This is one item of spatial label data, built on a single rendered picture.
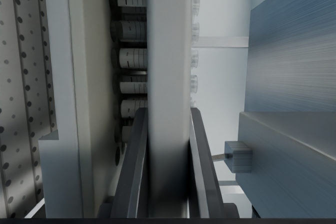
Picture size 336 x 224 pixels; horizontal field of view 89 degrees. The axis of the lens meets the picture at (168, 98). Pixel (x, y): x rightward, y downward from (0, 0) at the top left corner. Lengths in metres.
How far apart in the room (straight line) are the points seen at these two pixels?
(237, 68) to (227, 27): 0.90
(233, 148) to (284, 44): 0.37
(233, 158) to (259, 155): 0.03
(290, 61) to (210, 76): 3.14
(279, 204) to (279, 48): 0.42
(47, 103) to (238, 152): 0.21
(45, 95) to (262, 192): 0.24
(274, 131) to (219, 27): 3.89
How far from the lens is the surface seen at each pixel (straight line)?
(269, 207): 0.23
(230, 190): 1.39
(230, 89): 3.69
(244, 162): 0.24
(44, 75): 0.19
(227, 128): 3.63
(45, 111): 0.19
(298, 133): 0.19
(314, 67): 0.46
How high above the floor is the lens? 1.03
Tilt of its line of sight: 1 degrees up
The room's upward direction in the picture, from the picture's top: 90 degrees clockwise
